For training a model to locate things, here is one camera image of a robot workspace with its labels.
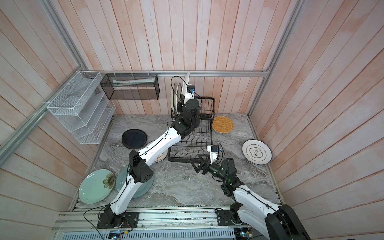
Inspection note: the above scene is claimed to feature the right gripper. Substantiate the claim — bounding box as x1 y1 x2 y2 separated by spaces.
191 153 228 183

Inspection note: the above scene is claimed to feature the orange sunburst plate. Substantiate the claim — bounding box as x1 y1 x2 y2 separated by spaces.
154 150 168 163
174 83 179 116

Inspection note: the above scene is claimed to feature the black wire dish rack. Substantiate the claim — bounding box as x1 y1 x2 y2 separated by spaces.
168 97 215 164

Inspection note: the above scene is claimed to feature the white plate green patterned rim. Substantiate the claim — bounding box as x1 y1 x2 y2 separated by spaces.
181 72 190 94

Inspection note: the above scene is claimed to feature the yellow woven round trivet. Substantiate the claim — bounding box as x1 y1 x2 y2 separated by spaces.
212 116 235 134

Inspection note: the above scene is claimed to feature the white plate cloud outline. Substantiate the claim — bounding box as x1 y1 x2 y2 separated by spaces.
242 140 273 165

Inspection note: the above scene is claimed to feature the cream floral plate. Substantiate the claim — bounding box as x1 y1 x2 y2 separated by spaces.
170 85 175 116

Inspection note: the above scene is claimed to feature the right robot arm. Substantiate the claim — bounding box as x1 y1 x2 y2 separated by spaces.
191 158 310 240

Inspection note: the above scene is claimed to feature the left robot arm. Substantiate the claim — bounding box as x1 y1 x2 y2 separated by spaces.
97 93 201 229

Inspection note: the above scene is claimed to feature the black round plate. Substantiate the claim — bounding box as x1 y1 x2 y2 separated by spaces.
121 129 148 149

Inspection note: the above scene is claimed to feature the grey-green plain plate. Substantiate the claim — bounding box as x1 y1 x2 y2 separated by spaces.
115 165 155 199

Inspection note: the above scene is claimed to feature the light green flower plate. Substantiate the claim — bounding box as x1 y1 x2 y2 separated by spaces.
79 169 116 205

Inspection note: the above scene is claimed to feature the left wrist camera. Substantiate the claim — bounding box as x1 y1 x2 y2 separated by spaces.
182 84 195 104

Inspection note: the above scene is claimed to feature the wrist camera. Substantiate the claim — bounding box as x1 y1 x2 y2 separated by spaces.
182 84 195 104
207 145 221 165

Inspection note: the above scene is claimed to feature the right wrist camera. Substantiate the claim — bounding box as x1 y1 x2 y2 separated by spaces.
207 145 221 165

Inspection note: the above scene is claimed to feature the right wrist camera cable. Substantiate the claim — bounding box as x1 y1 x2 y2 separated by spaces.
216 142 226 164

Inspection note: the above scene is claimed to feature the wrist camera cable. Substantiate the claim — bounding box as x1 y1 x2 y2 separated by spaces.
216 142 226 164
170 75 202 100

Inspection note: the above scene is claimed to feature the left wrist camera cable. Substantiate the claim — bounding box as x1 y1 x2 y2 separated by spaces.
170 75 202 100

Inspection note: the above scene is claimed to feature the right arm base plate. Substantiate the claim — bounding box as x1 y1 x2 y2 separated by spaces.
214 208 243 226

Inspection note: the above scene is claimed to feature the black mesh wall basket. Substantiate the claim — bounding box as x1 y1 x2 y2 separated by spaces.
101 73 160 101

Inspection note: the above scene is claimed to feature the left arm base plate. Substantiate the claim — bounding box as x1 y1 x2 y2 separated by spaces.
97 212 140 229

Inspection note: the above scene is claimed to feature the white mesh wall shelf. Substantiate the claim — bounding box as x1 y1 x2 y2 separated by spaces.
48 71 116 145

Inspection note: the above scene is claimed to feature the aluminium front rail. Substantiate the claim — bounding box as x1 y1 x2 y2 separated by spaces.
52 205 301 232

